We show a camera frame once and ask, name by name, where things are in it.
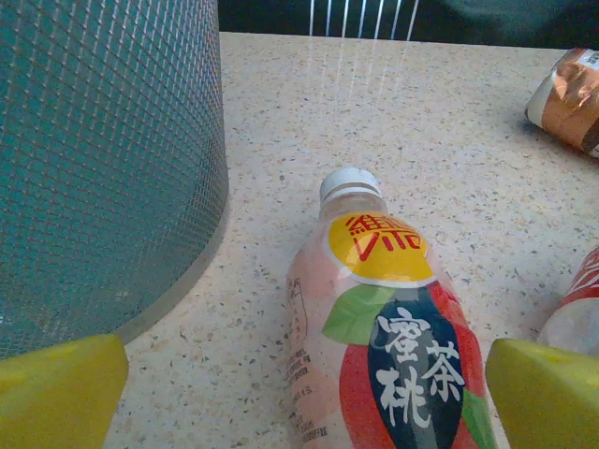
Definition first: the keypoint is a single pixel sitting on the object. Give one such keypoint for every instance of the red cola label bottle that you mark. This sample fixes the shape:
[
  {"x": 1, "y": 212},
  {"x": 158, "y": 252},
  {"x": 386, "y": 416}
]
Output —
[{"x": 580, "y": 290}]

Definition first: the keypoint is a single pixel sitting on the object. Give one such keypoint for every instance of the metal mesh waste bin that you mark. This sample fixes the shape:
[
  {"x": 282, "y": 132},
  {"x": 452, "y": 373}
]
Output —
[{"x": 93, "y": 163}]

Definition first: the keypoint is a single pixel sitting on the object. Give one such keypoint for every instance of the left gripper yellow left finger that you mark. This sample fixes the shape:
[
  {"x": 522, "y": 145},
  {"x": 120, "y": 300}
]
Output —
[{"x": 56, "y": 397}]

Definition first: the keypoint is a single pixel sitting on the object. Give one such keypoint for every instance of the copper label plastic bottle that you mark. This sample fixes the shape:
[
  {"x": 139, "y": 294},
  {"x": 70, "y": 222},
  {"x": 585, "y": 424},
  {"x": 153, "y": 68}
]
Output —
[{"x": 566, "y": 103}]

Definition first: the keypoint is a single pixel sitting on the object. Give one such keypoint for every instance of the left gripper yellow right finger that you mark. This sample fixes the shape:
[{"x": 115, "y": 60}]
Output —
[{"x": 547, "y": 402}]

